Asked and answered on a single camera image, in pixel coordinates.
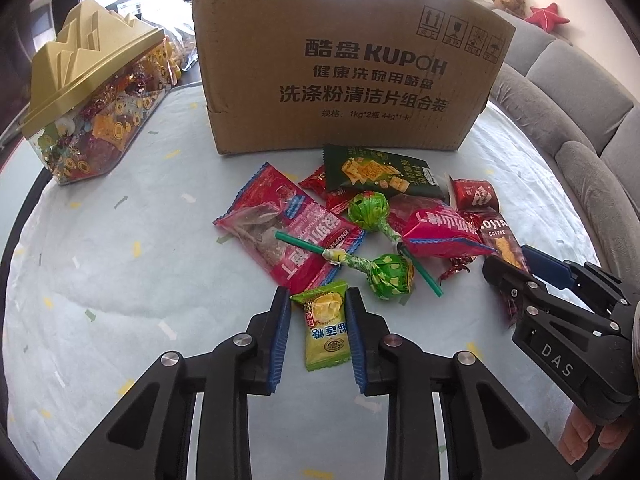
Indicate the yellow green candy packet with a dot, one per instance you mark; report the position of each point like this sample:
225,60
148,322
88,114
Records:
324,325

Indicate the clear plastic snack bag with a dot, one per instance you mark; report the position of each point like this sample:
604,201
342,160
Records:
186,47

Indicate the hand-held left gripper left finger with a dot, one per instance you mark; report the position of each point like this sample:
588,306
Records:
280,340

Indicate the large pink snack packet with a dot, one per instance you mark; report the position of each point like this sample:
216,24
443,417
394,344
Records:
290,220

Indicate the dark green cracker packet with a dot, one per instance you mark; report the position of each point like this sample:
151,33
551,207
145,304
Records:
385,172

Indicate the brown cardboard box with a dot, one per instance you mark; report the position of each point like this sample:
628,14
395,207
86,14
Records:
350,60

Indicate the brown plush toy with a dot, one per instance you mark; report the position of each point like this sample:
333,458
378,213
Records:
510,2

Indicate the red star plush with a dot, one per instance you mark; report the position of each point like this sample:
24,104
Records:
549,17

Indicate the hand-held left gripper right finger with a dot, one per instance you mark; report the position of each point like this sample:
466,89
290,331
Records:
357,340

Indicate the person's right hand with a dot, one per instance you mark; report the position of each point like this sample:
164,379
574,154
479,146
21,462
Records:
582,435

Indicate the green lollipop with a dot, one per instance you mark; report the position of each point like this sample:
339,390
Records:
392,276
367,212

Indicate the brown coffee candy packet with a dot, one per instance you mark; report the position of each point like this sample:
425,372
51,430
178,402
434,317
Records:
500,240

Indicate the red foil twisted candy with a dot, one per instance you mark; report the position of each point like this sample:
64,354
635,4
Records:
456,267

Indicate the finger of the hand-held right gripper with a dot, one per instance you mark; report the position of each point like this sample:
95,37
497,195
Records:
547,265
505,277

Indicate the small red candy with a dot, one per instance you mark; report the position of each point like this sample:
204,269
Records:
314,179
340,202

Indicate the grey sofa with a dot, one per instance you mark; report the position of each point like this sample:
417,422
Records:
575,120

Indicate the gold-lid clear candy container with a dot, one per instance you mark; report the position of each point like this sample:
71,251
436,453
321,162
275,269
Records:
95,90

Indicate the dark red candy packet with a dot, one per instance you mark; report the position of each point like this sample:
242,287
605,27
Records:
475,192

